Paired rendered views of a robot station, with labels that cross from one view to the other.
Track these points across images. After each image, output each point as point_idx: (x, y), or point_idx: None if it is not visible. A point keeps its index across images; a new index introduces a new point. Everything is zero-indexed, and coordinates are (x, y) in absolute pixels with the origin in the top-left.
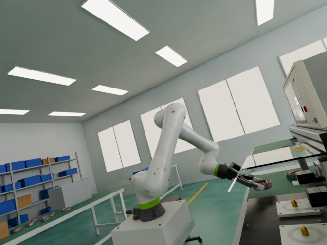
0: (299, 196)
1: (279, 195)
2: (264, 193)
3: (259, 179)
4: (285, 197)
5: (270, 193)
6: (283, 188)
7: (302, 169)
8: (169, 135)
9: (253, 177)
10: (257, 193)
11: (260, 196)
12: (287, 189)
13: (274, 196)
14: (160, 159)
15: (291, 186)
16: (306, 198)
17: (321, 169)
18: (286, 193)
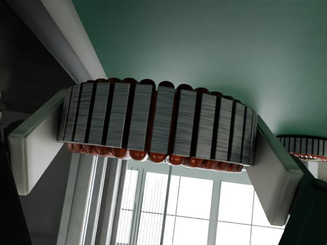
0: (48, 93)
1: (142, 63)
2: (245, 36)
3: (251, 174)
4: (36, 79)
5: (214, 52)
6: (255, 89)
7: (64, 195)
8: None
9: (270, 216)
10: (318, 0)
11: (169, 1)
12: (222, 90)
13: (56, 67)
14: None
15: (254, 101)
16: (25, 94)
17: (291, 152)
18: (161, 78)
